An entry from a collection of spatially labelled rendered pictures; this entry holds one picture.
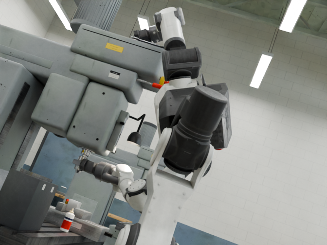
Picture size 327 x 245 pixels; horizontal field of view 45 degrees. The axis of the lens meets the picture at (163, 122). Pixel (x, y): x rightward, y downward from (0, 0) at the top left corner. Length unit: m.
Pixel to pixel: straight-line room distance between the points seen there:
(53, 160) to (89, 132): 7.08
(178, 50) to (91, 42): 0.58
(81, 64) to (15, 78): 0.31
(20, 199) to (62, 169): 7.40
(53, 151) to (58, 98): 7.06
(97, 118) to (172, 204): 0.77
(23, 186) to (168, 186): 0.52
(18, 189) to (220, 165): 7.23
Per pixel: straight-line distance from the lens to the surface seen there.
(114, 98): 1.92
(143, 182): 1.60
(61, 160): 8.91
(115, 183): 1.81
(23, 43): 2.17
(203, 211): 8.39
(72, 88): 1.97
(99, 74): 1.96
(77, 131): 1.91
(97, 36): 2.04
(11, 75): 1.97
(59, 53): 2.07
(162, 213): 1.27
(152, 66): 1.92
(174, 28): 1.69
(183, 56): 1.58
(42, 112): 1.98
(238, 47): 9.39
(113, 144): 1.94
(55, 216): 2.08
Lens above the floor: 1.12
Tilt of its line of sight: 13 degrees up
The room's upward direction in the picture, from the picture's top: 21 degrees clockwise
